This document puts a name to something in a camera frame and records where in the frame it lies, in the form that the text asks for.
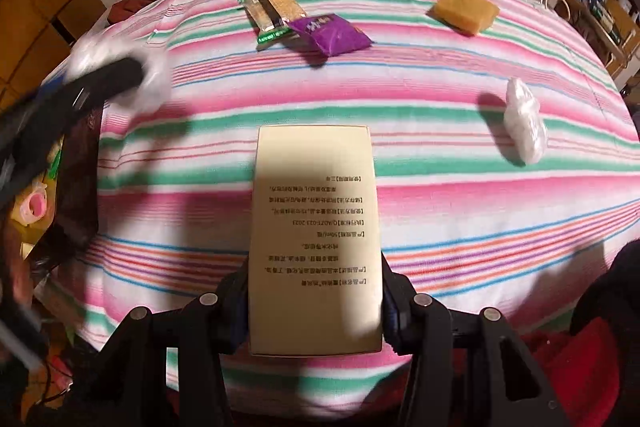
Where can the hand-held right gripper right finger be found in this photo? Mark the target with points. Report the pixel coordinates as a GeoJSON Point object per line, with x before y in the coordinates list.
{"type": "Point", "coordinates": [392, 317]}

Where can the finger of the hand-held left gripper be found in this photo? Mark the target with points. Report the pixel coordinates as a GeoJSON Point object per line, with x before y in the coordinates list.
{"type": "Point", "coordinates": [112, 77]}

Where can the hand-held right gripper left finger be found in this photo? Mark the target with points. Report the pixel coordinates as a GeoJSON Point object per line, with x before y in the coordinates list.
{"type": "Point", "coordinates": [239, 307]}

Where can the clear plastic bag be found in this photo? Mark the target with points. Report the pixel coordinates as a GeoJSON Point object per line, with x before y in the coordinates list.
{"type": "Point", "coordinates": [145, 82]}
{"type": "Point", "coordinates": [525, 127]}

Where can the cream cardboard box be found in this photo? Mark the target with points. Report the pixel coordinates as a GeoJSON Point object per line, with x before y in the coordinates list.
{"type": "Point", "coordinates": [315, 232]}

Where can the yellow and pink plastic item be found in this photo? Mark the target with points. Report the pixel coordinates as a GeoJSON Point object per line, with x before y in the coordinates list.
{"type": "Point", "coordinates": [32, 204]}

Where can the wooden cabinet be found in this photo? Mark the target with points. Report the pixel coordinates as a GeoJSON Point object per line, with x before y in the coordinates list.
{"type": "Point", "coordinates": [40, 7]}

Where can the pink green striped blanket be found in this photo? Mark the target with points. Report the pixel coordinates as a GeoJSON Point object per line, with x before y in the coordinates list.
{"type": "Point", "coordinates": [450, 207]}

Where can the green-edged clear biscuit packet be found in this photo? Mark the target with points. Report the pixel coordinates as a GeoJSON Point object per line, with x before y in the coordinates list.
{"type": "Point", "coordinates": [272, 12]}

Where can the red cloth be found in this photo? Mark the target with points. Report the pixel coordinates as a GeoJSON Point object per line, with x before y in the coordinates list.
{"type": "Point", "coordinates": [565, 357]}

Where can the purple snack packet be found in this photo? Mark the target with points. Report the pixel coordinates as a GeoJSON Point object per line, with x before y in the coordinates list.
{"type": "Point", "coordinates": [330, 34]}

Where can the dark cloth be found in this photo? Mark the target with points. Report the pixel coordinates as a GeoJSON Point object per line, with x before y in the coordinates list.
{"type": "Point", "coordinates": [615, 287]}

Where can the yellow sponge block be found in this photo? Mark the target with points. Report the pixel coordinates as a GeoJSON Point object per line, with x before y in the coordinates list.
{"type": "Point", "coordinates": [465, 12]}

